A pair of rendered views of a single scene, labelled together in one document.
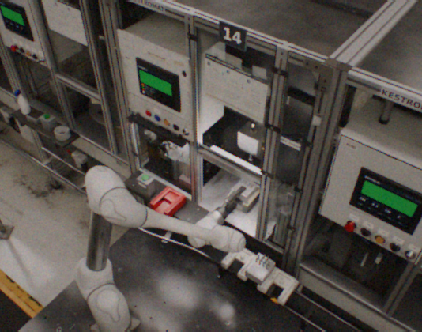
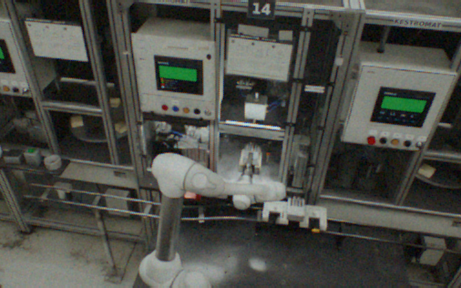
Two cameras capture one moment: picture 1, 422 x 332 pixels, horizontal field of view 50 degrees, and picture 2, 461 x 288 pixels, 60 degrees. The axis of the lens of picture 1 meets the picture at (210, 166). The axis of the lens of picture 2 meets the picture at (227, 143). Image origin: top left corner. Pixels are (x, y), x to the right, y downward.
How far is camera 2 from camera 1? 89 cm
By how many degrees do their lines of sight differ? 22
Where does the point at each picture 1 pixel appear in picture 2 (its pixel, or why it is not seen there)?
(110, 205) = (203, 177)
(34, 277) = not seen: outside the picture
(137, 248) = not seen: hidden behind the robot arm
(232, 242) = (279, 190)
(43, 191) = (15, 241)
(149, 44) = (170, 38)
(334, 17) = not seen: outside the picture
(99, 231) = (175, 215)
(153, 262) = (195, 245)
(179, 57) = (204, 42)
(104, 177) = (178, 159)
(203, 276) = (243, 239)
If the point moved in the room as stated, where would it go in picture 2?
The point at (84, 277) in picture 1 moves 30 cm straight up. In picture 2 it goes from (161, 271) to (157, 231)
